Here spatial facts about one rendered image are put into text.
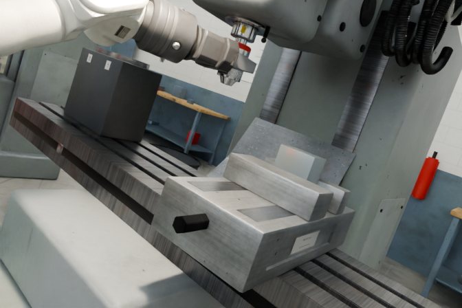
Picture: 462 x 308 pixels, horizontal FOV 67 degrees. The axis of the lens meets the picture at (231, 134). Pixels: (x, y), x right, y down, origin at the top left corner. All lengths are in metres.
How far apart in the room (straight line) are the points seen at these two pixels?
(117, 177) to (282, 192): 0.33
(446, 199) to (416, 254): 0.72
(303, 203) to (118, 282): 0.26
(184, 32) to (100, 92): 0.39
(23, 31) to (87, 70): 0.51
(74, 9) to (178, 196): 0.27
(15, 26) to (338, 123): 0.73
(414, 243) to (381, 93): 3.95
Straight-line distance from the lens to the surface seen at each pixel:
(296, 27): 0.65
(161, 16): 0.57
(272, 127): 1.02
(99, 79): 0.94
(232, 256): 0.39
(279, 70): 1.06
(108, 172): 0.71
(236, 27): 0.67
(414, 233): 4.79
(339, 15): 0.74
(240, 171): 0.52
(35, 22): 0.51
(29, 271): 0.64
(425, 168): 4.61
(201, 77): 6.63
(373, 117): 0.93
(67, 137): 0.85
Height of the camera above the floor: 1.17
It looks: 5 degrees down
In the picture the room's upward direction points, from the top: 19 degrees clockwise
